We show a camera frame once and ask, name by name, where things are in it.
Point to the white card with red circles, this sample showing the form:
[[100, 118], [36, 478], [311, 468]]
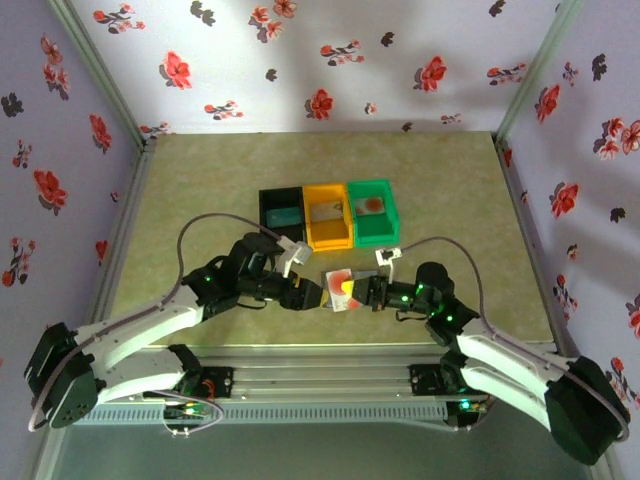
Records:
[[370, 206], [340, 290]]

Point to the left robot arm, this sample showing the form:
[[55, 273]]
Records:
[[140, 330]]

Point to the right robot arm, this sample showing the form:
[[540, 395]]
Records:
[[500, 360]]

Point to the teal card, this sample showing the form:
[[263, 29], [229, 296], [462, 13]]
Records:
[[282, 218]]

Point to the white card with brown mark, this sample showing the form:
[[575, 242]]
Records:
[[325, 211]]

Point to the black plastic bin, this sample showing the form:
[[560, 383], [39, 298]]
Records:
[[285, 245]]

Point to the green plastic bin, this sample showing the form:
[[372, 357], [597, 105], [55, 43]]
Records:
[[375, 232]]

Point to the yellow plastic bin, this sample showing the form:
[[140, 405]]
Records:
[[330, 235]]

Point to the green controller board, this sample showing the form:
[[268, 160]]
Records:
[[465, 406], [187, 411]]

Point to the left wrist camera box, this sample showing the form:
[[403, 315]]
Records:
[[297, 252]]

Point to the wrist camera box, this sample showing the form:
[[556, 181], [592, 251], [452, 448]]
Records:
[[390, 255], [297, 252]]

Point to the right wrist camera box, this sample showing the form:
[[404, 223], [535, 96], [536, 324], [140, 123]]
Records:
[[390, 255]]

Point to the wide aluminium base rail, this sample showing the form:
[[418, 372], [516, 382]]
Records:
[[320, 370]]

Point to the aluminium side rail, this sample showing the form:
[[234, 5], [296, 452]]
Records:
[[125, 215], [520, 215]]

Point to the aluminium frame post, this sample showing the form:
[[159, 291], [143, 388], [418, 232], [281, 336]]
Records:
[[95, 65], [540, 65]]

